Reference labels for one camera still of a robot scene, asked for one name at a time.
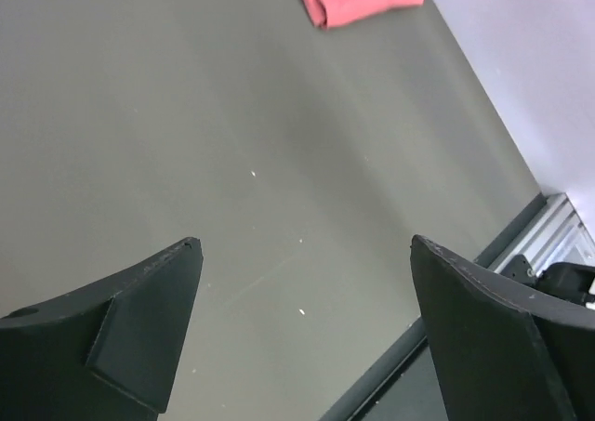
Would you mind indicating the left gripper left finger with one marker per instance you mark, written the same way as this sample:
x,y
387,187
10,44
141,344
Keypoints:
x,y
109,350

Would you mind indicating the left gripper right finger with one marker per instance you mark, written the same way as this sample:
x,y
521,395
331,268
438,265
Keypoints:
x,y
501,349

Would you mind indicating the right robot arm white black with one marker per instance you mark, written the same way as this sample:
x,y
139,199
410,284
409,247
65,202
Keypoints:
x,y
565,280

